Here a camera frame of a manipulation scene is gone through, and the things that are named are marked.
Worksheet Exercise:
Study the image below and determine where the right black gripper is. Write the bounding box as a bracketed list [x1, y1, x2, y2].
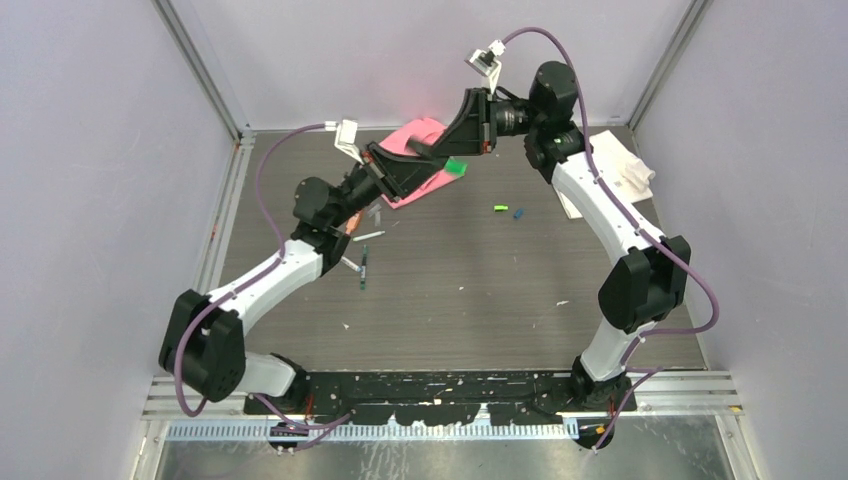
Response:
[427, 87, 541, 157]

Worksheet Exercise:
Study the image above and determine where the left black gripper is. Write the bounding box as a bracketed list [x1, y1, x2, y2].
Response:
[330, 143, 444, 230]

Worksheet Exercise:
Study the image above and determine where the green highlighter cap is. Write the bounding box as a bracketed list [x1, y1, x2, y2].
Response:
[443, 157, 468, 177]

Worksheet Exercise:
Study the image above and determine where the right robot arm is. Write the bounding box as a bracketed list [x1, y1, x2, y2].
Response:
[407, 61, 691, 409]

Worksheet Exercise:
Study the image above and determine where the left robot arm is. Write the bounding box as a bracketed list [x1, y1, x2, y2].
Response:
[158, 142, 449, 413]

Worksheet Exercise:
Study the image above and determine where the clear pen cap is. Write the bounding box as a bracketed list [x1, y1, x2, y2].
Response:
[367, 205, 382, 223]

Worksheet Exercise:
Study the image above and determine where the white marker pen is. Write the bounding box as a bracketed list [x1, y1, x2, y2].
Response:
[352, 230, 387, 242]

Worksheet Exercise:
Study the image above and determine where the green gel pen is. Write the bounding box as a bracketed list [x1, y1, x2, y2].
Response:
[359, 245, 369, 291]

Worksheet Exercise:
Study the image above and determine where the pink cloth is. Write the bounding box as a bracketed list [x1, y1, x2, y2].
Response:
[379, 117, 467, 210]

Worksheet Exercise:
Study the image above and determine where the orange highlighter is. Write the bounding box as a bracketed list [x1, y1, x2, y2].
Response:
[345, 210, 364, 235]

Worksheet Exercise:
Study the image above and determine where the white blue marker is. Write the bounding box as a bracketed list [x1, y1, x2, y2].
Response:
[341, 257, 362, 272]

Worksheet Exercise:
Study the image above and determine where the white cloth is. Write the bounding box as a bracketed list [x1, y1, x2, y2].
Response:
[590, 130, 656, 204]

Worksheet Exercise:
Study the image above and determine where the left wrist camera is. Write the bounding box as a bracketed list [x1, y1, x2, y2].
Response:
[334, 118, 363, 164]

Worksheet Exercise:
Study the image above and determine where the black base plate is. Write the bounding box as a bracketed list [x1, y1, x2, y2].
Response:
[244, 370, 636, 426]

